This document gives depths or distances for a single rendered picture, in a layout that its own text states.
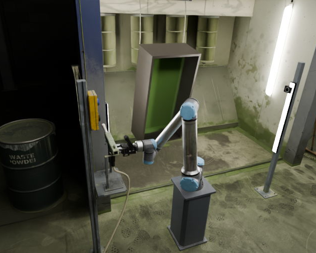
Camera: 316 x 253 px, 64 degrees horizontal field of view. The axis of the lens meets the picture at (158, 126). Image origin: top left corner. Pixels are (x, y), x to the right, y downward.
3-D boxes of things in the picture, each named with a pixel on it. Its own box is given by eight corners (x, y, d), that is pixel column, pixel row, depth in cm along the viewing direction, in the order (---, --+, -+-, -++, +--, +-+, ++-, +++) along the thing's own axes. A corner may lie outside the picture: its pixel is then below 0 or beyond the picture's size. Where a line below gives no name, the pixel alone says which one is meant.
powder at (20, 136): (-17, 144, 240) (-17, 143, 239) (11, 120, 288) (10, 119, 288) (42, 144, 243) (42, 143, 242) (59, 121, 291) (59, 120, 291)
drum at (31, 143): (1, 214, 275) (-21, 142, 237) (24, 180, 327) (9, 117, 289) (56, 214, 278) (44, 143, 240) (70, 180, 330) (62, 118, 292)
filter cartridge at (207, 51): (195, 69, 424) (200, 14, 388) (190, 64, 456) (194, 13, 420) (216, 69, 427) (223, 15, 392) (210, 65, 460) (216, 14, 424)
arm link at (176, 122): (193, 90, 199) (148, 145, 233) (189, 95, 188) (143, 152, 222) (204, 100, 199) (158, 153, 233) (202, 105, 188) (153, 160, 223)
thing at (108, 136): (120, 173, 194) (119, 147, 184) (113, 174, 193) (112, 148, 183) (107, 143, 235) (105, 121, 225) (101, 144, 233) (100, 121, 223)
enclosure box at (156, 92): (131, 130, 348) (138, 43, 278) (169, 123, 374) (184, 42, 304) (141, 147, 324) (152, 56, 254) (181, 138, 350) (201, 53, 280)
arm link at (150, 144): (157, 152, 210) (158, 141, 205) (142, 154, 205) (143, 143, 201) (153, 146, 217) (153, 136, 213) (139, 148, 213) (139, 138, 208)
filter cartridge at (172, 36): (178, 66, 443) (180, 13, 409) (189, 70, 414) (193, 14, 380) (159, 67, 427) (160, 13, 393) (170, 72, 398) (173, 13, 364)
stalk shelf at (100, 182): (92, 173, 218) (91, 172, 218) (117, 168, 226) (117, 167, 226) (98, 197, 193) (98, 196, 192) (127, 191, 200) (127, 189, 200)
